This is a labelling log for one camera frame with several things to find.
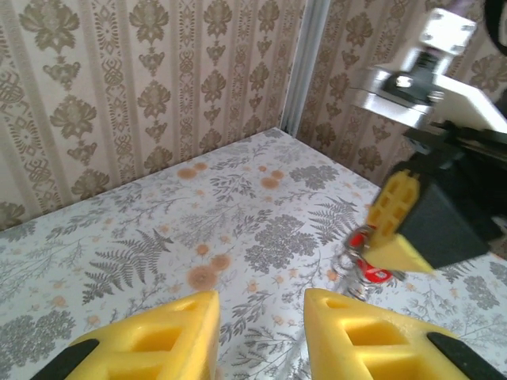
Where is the large metal keyring with rings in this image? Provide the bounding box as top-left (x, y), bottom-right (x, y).
top-left (331, 224), bottom-right (405, 302)

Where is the key with red tag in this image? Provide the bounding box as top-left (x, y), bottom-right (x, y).
top-left (348, 231), bottom-right (398, 284)

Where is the floral tablecloth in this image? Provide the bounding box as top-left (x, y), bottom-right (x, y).
top-left (0, 126), bottom-right (507, 380)

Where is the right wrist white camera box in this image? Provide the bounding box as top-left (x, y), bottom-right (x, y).
top-left (350, 7), bottom-right (507, 132)

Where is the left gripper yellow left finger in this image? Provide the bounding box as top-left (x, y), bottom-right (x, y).
top-left (37, 291), bottom-right (221, 380)

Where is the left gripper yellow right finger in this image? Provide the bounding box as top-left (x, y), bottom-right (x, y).
top-left (303, 287), bottom-right (504, 380)

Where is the aluminium corner post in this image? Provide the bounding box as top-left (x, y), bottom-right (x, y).
top-left (279, 0), bottom-right (330, 138)

